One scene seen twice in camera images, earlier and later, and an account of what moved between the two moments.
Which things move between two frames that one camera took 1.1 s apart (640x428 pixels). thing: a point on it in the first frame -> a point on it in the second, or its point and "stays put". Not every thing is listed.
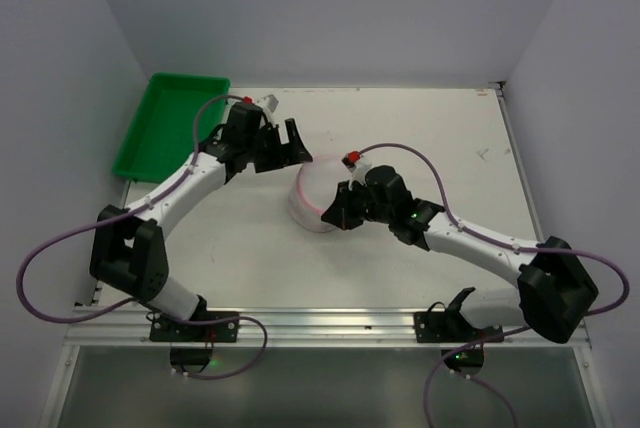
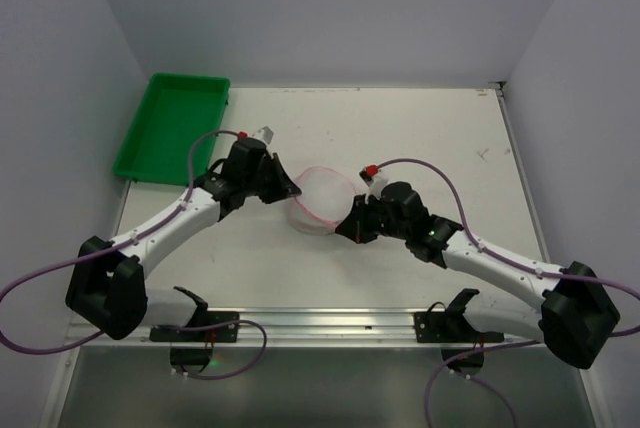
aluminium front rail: (123, 327) stays put
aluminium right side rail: (519, 159) stays put
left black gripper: (273, 149) -> (273, 177)
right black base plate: (440, 325) stays put
